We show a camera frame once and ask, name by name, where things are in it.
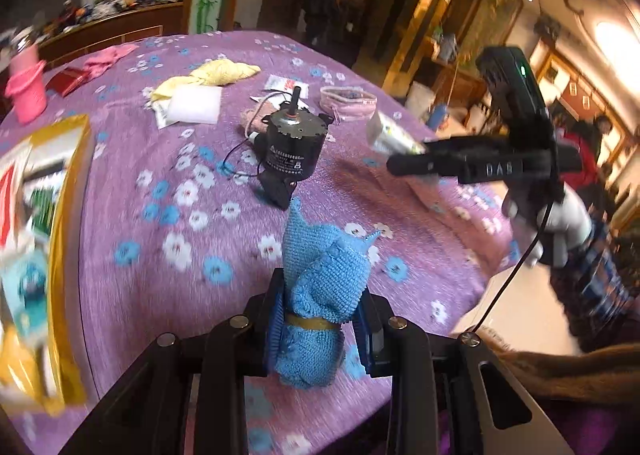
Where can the blue printed packet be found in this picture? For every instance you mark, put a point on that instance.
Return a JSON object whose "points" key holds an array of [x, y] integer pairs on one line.
{"points": [[27, 285]]}

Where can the wooden counter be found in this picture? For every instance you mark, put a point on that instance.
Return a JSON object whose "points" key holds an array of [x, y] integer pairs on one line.
{"points": [[115, 27]]}

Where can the blue towel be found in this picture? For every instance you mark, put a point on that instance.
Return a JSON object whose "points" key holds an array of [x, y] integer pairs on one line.
{"points": [[320, 285]]}

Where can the white sponge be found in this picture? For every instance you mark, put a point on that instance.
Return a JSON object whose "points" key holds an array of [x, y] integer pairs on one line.
{"points": [[195, 105]]}

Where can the white tray with yellow rim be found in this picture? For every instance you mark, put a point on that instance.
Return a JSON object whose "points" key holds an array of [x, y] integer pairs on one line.
{"points": [[75, 215]]}

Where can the brown fuzzy cloth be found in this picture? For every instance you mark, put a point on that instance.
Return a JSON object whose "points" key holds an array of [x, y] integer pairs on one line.
{"points": [[550, 370]]}

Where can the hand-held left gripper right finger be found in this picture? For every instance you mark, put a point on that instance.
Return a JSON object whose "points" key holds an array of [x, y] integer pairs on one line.
{"points": [[365, 337]]}

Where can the pink pouch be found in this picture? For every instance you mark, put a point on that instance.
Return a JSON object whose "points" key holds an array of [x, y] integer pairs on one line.
{"points": [[350, 104]]}

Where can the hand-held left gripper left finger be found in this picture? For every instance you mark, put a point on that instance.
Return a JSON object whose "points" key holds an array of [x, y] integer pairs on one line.
{"points": [[274, 345]]}

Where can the pink fuzzy cloth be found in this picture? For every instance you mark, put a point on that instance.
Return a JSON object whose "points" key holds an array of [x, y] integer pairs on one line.
{"points": [[252, 119]]}

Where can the person's right hand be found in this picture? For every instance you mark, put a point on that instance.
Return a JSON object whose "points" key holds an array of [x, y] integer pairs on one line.
{"points": [[570, 222]]}

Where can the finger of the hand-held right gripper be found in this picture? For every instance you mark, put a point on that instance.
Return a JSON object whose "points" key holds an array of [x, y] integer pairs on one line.
{"points": [[450, 146], [425, 166]]}

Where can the white paper packet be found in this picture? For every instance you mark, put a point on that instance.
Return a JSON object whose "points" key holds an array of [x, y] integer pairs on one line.
{"points": [[160, 116]]}

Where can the yellow cloth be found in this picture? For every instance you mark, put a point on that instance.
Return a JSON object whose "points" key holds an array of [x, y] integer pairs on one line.
{"points": [[220, 72]]}

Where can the blue bottle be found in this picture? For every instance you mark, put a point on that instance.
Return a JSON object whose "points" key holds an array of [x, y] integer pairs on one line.
{"points": [[440, 116]]}

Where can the pink bottle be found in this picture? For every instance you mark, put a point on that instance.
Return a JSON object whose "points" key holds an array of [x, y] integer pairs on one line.
{"points": [[25, 90]]}

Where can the black electric motor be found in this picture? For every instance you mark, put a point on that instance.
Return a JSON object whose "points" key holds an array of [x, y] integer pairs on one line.
{"points": [[292, 140]]}

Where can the red and white packet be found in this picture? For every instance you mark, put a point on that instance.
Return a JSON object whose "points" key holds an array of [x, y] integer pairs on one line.
{"points": [[280, 83]]}

